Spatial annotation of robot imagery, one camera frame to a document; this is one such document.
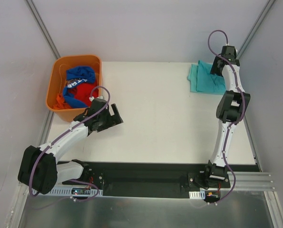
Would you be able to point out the light blue t shirt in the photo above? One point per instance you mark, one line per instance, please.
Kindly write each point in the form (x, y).
(208, 83)

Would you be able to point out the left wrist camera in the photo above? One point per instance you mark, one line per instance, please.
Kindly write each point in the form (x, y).
(91, 98)

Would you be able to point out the orange plastic bin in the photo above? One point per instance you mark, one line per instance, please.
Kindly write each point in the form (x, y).
(58, 81)

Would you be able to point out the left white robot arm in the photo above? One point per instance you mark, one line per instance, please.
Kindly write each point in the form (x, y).
(40, 168)

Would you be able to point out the left aluminium corner post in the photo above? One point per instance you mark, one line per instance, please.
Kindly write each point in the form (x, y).
(41, 25)

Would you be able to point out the orange t shirt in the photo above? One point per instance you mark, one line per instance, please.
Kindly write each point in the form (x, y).
(61, 104)

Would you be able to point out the left white cable duct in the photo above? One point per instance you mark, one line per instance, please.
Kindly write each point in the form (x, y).
(72, 191)

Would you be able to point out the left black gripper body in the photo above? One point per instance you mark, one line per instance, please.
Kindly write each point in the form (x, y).
(111, 116)

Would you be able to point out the red t shirt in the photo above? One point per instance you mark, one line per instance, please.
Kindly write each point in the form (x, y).
(82, 92)

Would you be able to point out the white cable duct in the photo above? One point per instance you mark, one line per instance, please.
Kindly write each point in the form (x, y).
(197, 195)
(72, 191)

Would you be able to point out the right white cable duct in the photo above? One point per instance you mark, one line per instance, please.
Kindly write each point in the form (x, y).
(197, 195)

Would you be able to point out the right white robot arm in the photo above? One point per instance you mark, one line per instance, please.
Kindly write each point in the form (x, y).
(230, 111)

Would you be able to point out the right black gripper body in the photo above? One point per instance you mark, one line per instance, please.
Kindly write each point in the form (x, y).
(215, 67)

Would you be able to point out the aluminium corner post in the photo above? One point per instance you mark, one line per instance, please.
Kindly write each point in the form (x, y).
(41, 25)
(250, 35)

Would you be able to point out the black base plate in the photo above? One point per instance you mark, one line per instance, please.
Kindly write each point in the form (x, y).
(150, 180)

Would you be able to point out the folded teal t shirt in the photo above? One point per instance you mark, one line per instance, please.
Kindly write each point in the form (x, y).
(192, 78)

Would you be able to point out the royal blue t shirt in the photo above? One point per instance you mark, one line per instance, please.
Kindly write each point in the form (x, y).
(74, 77)

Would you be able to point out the right aluminium corner post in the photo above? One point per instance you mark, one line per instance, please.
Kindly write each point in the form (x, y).
(250, 35)

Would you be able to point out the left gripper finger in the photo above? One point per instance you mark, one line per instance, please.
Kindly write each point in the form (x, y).
(104, 127)
(116, 118)

